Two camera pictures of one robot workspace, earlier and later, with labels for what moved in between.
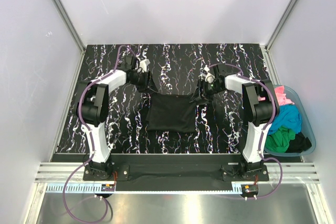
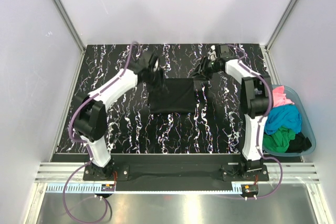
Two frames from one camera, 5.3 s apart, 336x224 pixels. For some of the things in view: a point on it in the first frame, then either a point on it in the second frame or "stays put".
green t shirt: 279,141 stays put
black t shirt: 171,113 -> 178,97
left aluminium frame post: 62,10 stays put
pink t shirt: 281,95 stays put
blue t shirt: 287,115 stays put
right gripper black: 200,91 -> 203,66
